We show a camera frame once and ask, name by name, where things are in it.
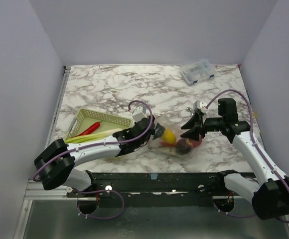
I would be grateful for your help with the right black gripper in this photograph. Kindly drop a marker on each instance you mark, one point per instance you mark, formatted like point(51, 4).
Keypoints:
point(198, 124)

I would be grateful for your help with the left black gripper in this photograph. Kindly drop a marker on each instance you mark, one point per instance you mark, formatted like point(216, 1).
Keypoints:
point(153, 133)

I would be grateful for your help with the yellow fake lemon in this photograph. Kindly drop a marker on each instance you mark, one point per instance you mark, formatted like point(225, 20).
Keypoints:
point(168, 137)

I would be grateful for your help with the clear zip top bag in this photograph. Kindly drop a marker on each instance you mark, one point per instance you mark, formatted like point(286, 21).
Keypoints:
point(157, 145)

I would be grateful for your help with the green fake celery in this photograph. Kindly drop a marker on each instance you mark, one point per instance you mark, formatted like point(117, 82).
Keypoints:
point(92, 137)

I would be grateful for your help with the red fake chili pepper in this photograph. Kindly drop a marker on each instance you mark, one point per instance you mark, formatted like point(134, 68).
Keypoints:
point(91, 129)

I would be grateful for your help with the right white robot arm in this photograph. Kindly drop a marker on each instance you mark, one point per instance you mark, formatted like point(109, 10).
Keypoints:
point(269, 193)

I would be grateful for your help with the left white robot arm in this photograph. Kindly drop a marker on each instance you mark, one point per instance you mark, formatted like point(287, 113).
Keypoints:
point(56, 164)

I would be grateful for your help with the red fake tomato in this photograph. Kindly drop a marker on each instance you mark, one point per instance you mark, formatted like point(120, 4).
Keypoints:
point(195, 143)

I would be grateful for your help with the dark maroon fake fruit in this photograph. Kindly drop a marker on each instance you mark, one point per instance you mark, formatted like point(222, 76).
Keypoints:
point(183, 146)

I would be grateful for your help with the clear plastic organizer box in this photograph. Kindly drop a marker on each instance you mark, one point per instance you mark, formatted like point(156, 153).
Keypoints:
point(198, 72)

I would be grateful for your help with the green plastic basket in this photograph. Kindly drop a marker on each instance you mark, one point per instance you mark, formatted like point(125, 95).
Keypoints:
point(90, 125)

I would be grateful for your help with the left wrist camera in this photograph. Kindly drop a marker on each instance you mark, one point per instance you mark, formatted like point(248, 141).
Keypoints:
point(139, 113)

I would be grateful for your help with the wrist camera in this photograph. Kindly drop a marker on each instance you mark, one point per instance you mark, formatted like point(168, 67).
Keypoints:
point(199, 108)
point(139, 113)

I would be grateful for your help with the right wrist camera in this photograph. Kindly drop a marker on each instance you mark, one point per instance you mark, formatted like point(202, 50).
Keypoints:
point(199, 108)

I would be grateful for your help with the black table front rail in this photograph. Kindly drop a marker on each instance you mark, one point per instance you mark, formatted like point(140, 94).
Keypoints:
point(154, 189)

